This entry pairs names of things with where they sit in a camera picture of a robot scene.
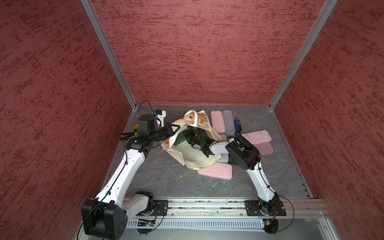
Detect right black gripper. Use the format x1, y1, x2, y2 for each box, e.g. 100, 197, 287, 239
183, 128, 204, 147

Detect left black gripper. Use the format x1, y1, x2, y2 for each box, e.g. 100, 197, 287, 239
149, 122, 180, 142

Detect printed canvas tote bag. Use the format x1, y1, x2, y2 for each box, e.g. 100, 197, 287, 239
162, 110, 222, 170

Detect pink pencil case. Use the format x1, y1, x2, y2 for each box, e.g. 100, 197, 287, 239
198, 163, 233, 180
242, 130, 272, 145
255, 143, 274, 156
211, 111, 226, 134

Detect white pencil case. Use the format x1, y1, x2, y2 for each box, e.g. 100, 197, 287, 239
217, 154, 230, 164

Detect dark green pencil case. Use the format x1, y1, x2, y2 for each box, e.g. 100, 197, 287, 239
174, 132, 191, 146

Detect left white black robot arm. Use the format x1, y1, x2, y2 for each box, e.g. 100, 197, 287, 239
80, 110, 180, 240

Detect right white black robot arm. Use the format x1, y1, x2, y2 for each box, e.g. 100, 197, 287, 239
183, 127, 280, 216

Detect black scissors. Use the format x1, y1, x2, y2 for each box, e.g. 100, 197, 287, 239
120, 132, 137, 142

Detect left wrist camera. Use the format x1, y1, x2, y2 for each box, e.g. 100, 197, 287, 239
154, 110, 166, 127

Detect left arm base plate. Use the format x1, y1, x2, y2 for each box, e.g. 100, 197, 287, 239
141, 200, 169, 216

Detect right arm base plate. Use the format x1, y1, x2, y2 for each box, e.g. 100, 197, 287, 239
245, 200, 287, 217

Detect aluminium mounting rail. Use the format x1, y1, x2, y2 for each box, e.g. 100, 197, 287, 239
156, 197, 329, 219

